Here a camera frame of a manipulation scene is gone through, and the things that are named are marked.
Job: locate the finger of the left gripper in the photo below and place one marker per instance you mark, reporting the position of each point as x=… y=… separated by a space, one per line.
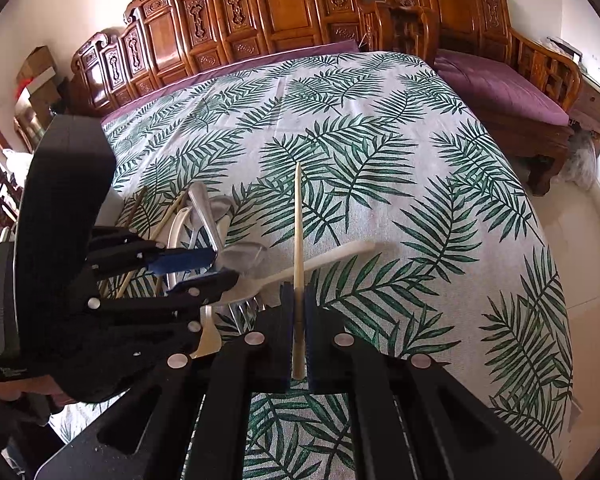
x=107 y=263
x=191 y=294

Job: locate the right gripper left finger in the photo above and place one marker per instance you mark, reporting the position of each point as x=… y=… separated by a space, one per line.
x=257 y=362

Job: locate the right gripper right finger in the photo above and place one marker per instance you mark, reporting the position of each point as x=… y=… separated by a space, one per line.
x=392 y=437

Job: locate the light wooden chopstick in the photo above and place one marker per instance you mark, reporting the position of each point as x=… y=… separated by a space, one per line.
x=298 y=362

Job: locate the white plastic spoon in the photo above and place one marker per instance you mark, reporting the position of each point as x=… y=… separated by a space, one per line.
x=247 y=288

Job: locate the silver metal spoon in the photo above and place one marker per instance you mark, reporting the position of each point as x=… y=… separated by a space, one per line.
x=242 y=257

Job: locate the person's left hand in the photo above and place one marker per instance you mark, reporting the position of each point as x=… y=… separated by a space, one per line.
x=44 y=385

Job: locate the dark brown chopstick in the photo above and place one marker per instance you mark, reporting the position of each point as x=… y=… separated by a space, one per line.
x=153 y=236
x=130 y=208

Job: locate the palm leaf tablecloth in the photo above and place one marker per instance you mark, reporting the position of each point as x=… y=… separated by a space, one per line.
x=390 y=153

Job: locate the long carved wooden sofa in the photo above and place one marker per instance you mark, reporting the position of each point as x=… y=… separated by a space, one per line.
x=166 y=41

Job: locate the purple armchair cushion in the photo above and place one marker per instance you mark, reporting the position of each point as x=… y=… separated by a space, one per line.
x=492 y=85

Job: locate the carved wooden armchair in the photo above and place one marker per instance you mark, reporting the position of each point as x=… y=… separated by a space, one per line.
x=482 y=28

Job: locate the wooden side table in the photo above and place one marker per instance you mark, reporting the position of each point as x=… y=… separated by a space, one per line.
x=585 y=113

